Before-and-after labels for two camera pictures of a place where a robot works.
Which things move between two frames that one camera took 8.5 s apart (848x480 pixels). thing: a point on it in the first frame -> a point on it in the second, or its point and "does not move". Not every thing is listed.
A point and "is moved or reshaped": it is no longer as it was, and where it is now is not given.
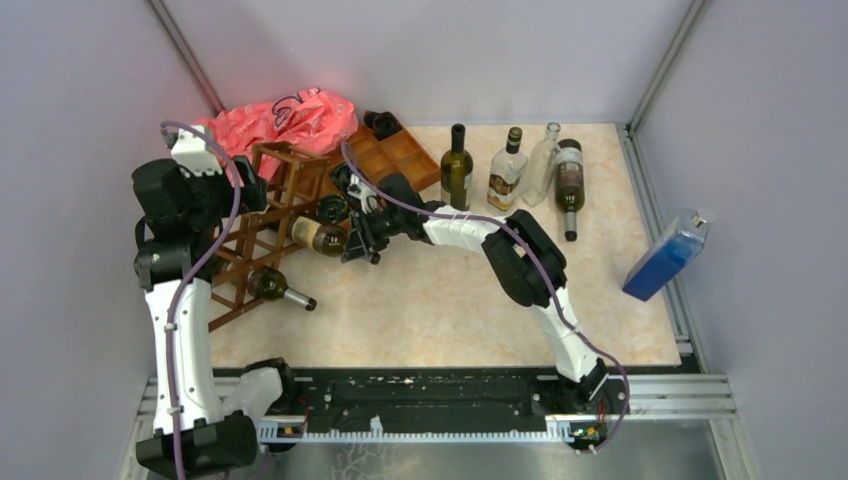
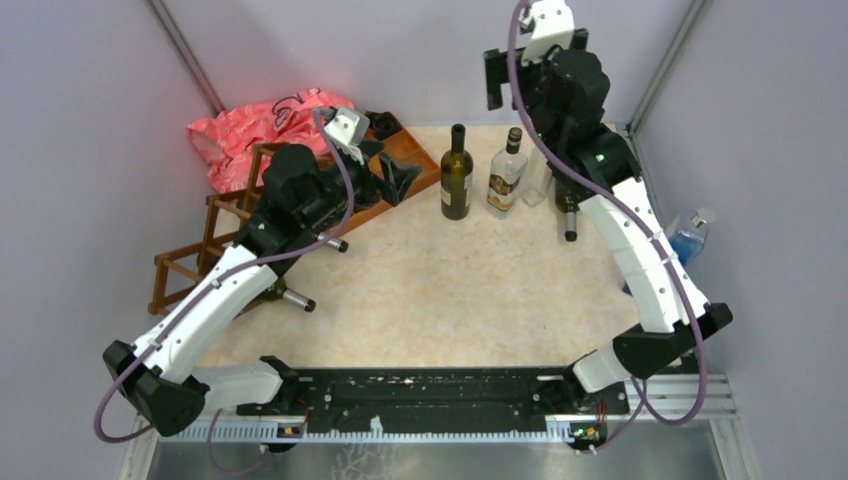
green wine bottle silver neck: x=269 y=283 does not move
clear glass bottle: x=540 y=166 does not move
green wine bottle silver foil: x=325 y=239 is moved or reshaped
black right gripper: x=360 y=243 -> x=497 y=73
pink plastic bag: x=313 y=118 does not move
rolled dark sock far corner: x=383 y=124 does not move
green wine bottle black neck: x=456 y=170 does not move
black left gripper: x=253 y=193 -> x=400 y=177
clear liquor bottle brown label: x=507 y=168 does not move
